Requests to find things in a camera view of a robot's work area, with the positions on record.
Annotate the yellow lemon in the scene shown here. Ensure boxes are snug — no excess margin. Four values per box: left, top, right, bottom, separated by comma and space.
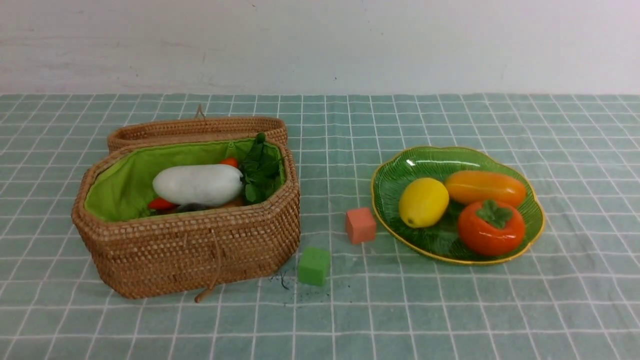
398, 177, 450, 229

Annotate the green foam cube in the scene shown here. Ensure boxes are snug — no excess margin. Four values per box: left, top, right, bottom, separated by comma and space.
297, 246, 331, 287

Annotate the dark purple eggplant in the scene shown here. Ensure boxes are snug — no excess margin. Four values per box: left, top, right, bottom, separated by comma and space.
174, 203, 211, 214

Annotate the woven rattan basket lid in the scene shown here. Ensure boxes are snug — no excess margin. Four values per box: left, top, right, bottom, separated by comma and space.
106, 105, 289, 153

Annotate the green checkered tablecloth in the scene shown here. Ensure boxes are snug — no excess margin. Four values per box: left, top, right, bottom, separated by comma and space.
0, 93, 640, 360

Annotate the woven rattan basket green lining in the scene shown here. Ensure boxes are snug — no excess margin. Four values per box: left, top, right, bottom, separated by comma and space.
71, 135, 301, 304

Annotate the orange foam cube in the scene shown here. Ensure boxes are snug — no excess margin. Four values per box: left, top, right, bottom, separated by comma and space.
345, 207, 377, 245

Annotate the red chili pepper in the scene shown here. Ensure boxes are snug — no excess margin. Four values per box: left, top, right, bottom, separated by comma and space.
148, 163, 243, 210

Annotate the orange yellow mango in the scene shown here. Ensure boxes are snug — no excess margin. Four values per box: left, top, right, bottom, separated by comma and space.
444, 170, 527, 208

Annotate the white radish with leaves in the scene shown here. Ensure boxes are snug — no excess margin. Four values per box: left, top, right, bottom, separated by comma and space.
151, 132, 283, 208

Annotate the orange persimmon green leaf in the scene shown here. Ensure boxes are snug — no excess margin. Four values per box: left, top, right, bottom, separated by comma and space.
457, 199, 526, 257

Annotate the brown potato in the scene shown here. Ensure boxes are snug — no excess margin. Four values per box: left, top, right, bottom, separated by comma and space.
218, 197, 245, 208

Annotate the green glass leaf plate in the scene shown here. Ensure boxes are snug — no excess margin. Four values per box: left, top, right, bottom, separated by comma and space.
370, 146, 546, 266

